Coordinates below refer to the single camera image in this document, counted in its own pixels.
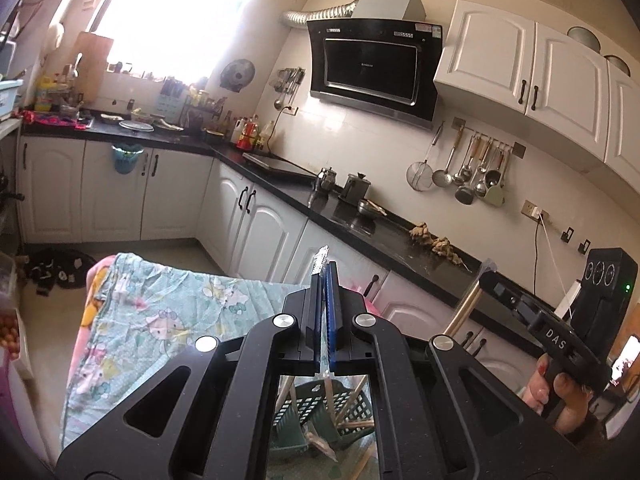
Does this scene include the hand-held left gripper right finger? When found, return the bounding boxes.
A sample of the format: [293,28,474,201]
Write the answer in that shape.
[323,261,587,480]

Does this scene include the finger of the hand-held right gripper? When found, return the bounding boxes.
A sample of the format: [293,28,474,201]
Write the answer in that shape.
[478,270,525,313]

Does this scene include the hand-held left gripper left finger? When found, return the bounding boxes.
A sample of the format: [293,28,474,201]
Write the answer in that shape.
[55,274,327,480]

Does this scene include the green plastic utensil basket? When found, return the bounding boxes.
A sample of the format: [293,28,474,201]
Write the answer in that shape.
[271,376,377,463]

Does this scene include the bunch of hanging steel utensils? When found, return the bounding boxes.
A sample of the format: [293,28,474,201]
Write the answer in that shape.
[451,135,503,207]

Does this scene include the person's right hand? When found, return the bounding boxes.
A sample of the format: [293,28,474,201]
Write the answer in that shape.
[521,354,599,419]

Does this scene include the lit phone screen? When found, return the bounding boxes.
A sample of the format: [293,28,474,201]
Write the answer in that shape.
[611,334,640,387]

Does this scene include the pile of ginger roots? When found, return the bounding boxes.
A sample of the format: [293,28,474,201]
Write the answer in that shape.
[409,224,465,267]

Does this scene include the green spatula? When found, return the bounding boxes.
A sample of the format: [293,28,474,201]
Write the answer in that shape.
[483,150,507,210]

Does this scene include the steel bowl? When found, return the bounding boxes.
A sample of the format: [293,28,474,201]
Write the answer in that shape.
[356,198,389,219]

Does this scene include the metal kettle pots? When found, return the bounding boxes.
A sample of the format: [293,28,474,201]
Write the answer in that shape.
[339,172,372,204]

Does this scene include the small steel kettle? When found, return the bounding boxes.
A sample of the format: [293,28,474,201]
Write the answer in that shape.
[314,166,338,194]

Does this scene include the cartoon printed teal tablecloth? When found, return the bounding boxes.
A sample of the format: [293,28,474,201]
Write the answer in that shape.
[60,251,376,480]

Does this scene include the black induction cooker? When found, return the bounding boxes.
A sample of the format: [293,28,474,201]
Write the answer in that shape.
[241,151,317,182]

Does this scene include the group of condiment bottles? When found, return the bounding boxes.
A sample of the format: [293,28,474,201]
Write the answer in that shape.
[220,110,277,155]

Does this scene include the small hanging utensil rack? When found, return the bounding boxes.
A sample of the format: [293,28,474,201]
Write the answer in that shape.
[273,66,307,111]

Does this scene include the white upper kitchen cabinets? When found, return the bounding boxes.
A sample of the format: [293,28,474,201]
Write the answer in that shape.
[433,0,640,197]

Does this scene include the black glass range hood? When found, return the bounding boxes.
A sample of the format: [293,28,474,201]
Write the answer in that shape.
[305,18,447,132]

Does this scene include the blue hanging trash bin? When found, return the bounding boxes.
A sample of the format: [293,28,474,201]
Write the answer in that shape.
[111,143,146,176]

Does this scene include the dark clothes pile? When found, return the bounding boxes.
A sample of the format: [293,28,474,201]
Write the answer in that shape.
[26,246,97,292]

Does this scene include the light blue knife block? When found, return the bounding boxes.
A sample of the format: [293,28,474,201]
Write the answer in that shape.
[156,77,187,119]

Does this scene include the white round plate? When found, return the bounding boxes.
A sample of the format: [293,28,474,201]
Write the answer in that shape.
[118,118,157,134]

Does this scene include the box of red fruit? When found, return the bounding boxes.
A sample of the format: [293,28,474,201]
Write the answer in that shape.
[0,252,23,366]

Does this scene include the grey hood chimney box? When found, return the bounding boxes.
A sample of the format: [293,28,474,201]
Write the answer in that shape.
[355,0,427,22]

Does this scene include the kitchen window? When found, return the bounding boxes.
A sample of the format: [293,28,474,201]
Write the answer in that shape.
[90,0,271,82]

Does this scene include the wooden cutting board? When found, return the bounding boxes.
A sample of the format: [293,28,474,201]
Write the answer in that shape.
[69,31,114,102]

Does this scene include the black power cable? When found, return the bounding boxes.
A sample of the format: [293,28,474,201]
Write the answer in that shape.
[531,216,546,302]

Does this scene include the beige wall outlet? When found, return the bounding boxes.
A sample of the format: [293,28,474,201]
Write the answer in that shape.
[521,199,552,224]

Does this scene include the steel wire skimmer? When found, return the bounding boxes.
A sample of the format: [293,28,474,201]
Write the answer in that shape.
[405,121,446,193]

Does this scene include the wall utensil rail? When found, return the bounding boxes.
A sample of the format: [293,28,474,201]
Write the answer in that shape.
[451,116,528,157]

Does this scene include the wall exhaust fan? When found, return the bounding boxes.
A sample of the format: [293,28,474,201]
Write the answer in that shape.
[219,58,257,94]

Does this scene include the silver flexible exhaust duct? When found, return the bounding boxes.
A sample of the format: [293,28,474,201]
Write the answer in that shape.
[279,1,359,29]

